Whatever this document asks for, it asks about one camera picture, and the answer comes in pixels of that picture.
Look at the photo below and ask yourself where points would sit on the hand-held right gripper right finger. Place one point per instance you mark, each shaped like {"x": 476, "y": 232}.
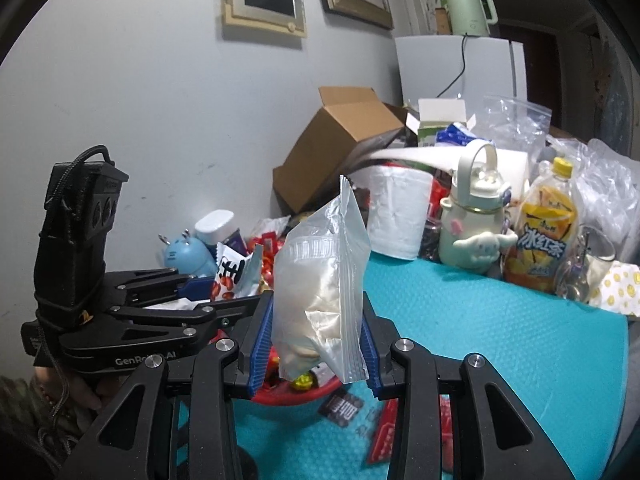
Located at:
{"x": 371, "y": 355}

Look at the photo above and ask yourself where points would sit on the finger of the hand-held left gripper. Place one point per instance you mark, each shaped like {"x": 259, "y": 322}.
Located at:
{"x": 220, "y": 314}
{"x": 195, "y": 287}

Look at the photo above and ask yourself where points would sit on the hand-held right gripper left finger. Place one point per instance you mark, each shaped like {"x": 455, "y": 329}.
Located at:
{"x": 260, "y": 352}

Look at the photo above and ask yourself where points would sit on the red plastic basket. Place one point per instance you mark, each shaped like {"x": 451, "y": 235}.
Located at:
{"x": 300, "y": 396}

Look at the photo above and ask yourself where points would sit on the dark red snack packet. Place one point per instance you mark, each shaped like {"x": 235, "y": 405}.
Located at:
{"x": 382, "y": 435}

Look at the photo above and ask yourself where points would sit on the clear zip bag of snacks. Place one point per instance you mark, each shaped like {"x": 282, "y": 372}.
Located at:
{"x": 320, "y": 280}

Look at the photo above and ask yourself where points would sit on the person's left forearm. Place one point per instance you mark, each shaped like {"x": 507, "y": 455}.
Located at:
{"x": 30, "y": 425}

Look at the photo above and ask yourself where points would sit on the person's left hand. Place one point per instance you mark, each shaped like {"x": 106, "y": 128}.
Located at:
{"x": 92, "y": 391}

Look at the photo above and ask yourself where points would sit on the blue figurine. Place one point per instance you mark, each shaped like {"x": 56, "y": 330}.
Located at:
{"x": 187, "y": 257}

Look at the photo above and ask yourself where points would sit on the black snack packet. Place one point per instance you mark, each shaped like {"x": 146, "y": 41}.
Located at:
{"x": 341, "y": 409}

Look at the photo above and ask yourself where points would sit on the white capped bottle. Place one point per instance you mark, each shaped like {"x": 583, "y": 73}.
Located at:
{"x": 215, "y": 222}

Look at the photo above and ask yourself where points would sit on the pile of small red packets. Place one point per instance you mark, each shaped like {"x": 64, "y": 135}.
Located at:
{"x": 267, "y": 260}

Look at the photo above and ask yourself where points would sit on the teal bubble mat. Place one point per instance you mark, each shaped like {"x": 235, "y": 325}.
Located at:
{"x": 475, "y": 335}

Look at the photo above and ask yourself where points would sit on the toilet paper roll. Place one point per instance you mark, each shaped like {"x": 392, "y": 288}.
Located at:
{"x": 400, "y": 210}
{"x": 514, "y": 172}

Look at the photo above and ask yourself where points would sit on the cardboard box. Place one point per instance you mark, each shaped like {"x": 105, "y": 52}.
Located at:
{"x": 325, "y": 150}

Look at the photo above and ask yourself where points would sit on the yellow iced tea bottle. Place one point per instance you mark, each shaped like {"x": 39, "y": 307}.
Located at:
{"x": 540, "y": 240}

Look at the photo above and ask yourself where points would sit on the clear glass cup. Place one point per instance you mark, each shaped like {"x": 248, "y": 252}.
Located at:
{"x": 585, "y": 270}

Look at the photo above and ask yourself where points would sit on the open white green carton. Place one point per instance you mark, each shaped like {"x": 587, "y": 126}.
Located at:
{"x": 440, "y": 110}

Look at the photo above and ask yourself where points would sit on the yellow smiley print paper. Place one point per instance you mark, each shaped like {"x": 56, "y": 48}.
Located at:
{"x": 620, "y": 285}

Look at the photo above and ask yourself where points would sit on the empty clear zip bag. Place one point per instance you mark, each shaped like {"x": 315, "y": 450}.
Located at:
{"x": 515, "y": 120}

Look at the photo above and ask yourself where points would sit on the clear plastic bag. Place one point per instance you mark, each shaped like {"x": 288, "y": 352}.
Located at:
{"x": 605, "y": 185}

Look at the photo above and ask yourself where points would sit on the white fridge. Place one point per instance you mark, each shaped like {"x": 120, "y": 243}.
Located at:
{"x": 430, "y": 67}

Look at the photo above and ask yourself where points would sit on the green electric kettle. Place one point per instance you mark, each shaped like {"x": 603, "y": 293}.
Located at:
{"x": 465, "y": 7}

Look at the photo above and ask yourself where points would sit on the beige wall intercom panel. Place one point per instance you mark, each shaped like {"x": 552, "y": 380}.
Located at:
{"x": 262, "y": 2}

